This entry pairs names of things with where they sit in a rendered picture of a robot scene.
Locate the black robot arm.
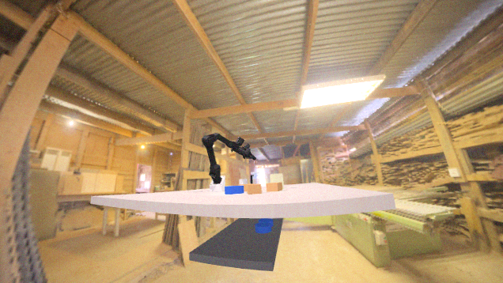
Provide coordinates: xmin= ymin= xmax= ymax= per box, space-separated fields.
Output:
xmin=202 ymin=133 xmax=244 ymax=184

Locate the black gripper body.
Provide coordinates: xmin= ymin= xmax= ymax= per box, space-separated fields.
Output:
xmin=238 ymin=147 xmax=250 ymax=159

